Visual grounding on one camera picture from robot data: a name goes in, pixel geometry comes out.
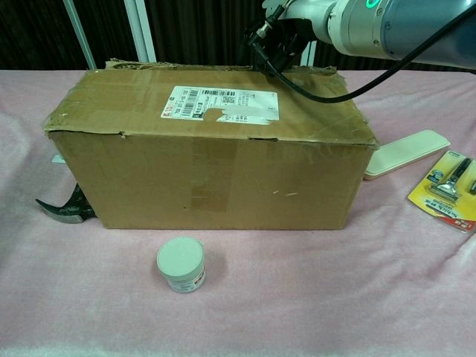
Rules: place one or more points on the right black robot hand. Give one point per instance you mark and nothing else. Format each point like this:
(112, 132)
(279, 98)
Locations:
(288, 41)

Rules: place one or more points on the brown cardboard shipping box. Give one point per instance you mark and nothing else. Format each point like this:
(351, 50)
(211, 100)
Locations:
(208, 178)

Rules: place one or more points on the dark pleated curtain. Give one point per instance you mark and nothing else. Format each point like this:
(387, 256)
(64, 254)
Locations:
(201, 29)

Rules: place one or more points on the white flat plastic case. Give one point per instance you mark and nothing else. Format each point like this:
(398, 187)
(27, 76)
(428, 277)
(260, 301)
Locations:
(405, 152)

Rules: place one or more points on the yellow razor blister pack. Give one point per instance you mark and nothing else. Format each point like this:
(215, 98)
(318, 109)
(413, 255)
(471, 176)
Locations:
(442, 201)

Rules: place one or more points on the small white plastic jar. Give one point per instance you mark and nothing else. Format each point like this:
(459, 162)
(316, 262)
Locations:
(179, 260)

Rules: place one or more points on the pink fuzzy tablecloth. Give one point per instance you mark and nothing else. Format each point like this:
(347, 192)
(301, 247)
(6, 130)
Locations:
(282, 297)

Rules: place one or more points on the wide white frame post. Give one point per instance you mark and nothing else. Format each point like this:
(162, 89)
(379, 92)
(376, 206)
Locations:
(141, 29)

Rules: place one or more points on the thin white frame post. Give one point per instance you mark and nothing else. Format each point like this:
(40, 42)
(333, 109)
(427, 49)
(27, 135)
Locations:
(79, 33)

